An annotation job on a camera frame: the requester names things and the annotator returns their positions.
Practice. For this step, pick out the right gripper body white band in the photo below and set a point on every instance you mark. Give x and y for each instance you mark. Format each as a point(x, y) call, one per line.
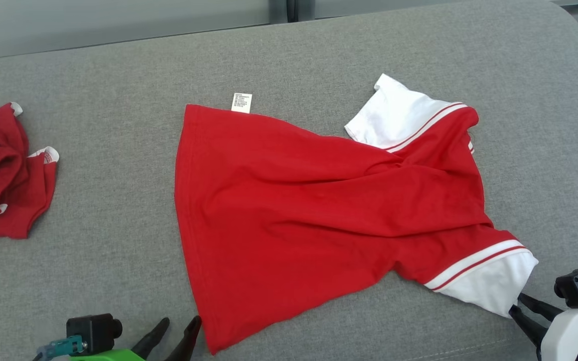
point(565, 336)

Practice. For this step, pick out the red white jersey shirt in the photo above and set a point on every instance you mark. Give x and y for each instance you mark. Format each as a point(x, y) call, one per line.
point(294, 200)

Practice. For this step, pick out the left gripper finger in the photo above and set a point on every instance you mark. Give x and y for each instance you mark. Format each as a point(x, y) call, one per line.
point(148, 346)
point(183, 348)

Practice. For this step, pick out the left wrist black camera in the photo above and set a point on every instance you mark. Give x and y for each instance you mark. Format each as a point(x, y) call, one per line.
point(91, 331)

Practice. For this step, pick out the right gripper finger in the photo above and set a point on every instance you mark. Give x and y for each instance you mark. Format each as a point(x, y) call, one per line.
point(530, 326)
point(540, 307)

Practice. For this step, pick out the grey fabric sofa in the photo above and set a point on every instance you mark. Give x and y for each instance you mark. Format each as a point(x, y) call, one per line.
point(118, 200)

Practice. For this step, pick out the grey partition base rail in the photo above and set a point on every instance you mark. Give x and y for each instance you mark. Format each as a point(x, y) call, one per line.
point(570, 2)

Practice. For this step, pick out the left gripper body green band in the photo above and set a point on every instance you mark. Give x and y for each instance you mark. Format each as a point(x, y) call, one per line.
point(108, 356)

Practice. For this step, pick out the red shorts white trim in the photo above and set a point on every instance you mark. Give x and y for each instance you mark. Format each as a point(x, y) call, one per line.
point(3, 175)

